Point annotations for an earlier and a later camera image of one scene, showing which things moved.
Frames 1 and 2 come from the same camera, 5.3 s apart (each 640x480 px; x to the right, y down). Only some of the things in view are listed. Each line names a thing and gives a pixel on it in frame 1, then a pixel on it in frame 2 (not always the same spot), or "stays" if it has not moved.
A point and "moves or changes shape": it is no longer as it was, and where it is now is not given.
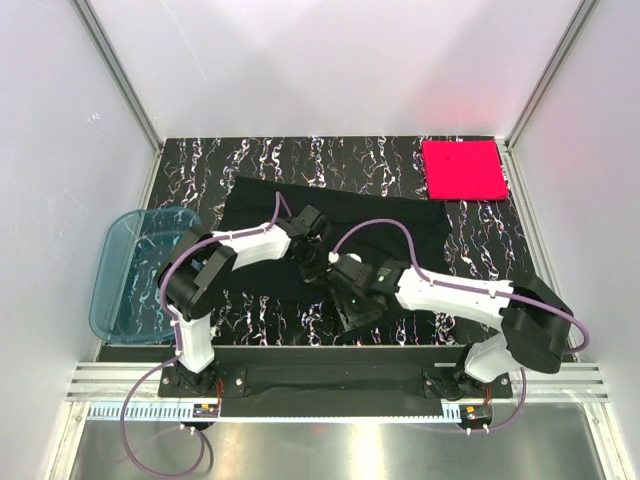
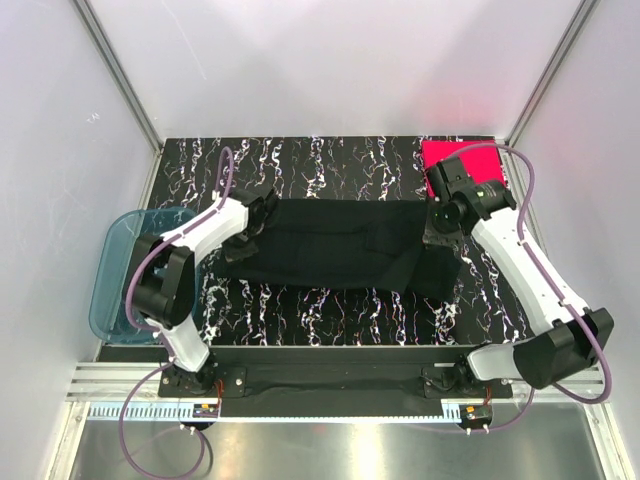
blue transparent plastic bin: x=127 y=305 stays
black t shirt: x=354 y=226 moves or changes shape
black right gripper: x=348 y=317 to x=432 y=237
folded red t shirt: x=464 y=170 stays
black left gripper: x=309 y=275 to x=232 y=254
